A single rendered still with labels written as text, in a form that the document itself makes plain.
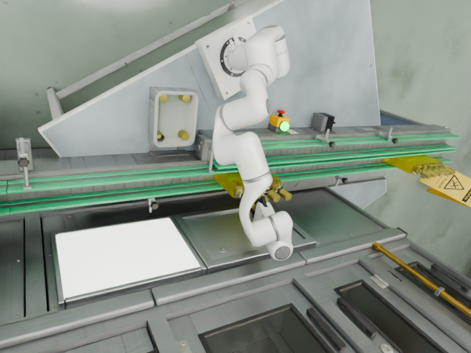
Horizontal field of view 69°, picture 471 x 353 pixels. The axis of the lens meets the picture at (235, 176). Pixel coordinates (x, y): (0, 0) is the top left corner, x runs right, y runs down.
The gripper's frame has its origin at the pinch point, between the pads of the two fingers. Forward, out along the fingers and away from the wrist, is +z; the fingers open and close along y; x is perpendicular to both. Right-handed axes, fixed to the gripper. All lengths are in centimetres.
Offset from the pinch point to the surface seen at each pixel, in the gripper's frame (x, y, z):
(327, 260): -26.5, -14.4, -15.2
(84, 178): 60, 3, 12
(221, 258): 14.5, -12.2, -14.7
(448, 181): -294, -62, 173
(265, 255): -2.0, -12.9, -13.3
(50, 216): 74, -17, 19
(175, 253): 29.4, -12.8, -10.7
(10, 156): 103, -17, 75
